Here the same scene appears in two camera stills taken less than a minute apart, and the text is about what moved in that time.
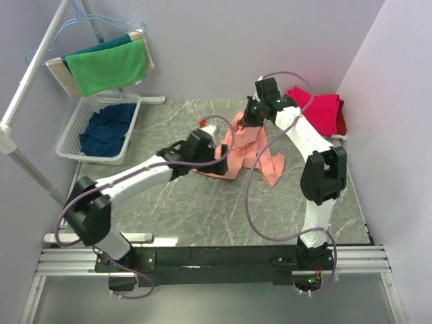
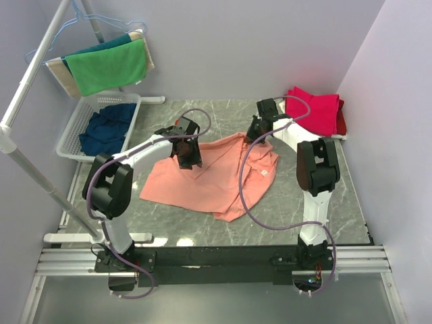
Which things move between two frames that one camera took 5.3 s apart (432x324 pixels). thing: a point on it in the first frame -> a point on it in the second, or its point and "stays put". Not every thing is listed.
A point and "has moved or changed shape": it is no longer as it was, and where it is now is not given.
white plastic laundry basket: [100, 127] stays put
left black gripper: [219, 168] -> [195, 158]
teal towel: [115, 41] stays put
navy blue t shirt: [105, 132] stays put
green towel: [109, 67] stays put
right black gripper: [248, 120] -> [250, 137]
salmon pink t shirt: [246, 150] has moved or changed shape
